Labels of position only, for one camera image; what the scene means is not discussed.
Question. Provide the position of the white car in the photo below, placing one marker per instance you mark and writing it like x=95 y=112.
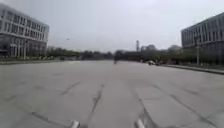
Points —
x=152 y=62

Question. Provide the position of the grey concrete slab pavement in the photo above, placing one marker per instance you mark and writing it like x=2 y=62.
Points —
x=110 y=83

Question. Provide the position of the white multi-storey building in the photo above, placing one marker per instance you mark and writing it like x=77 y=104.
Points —
x=20 y=35

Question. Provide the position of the grey multi-storey building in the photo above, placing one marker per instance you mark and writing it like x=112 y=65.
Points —
x=206 y=38

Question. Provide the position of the tall chimney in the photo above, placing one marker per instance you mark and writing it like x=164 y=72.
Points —
x=137 y=45

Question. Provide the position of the kerb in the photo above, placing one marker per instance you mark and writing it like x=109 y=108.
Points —
x=196 y=68

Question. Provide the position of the robot's own part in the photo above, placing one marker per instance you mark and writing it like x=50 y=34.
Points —
x=140 y=124
x=75 y=124

